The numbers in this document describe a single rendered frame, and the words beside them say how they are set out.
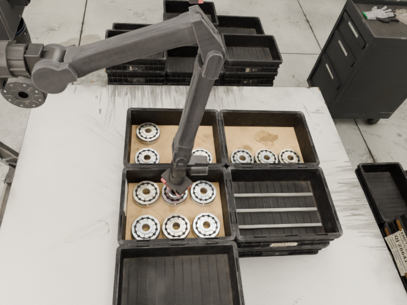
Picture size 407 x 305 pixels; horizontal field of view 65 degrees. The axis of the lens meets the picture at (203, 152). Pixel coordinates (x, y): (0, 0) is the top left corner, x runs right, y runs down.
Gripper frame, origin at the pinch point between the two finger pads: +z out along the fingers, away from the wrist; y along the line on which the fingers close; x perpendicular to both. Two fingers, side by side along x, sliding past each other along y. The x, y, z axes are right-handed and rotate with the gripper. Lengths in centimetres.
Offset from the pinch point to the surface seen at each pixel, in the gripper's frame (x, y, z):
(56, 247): 42, 21, 19
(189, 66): -104, 79, 49
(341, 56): -176, -1, 25
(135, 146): -5.3, 28.0, 4.8
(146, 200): 10.3, 5.0, 1.5
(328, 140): -86, -32, 14
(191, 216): 1.8, -11.1, 4.0
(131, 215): 17.1, 5.6, 4.8
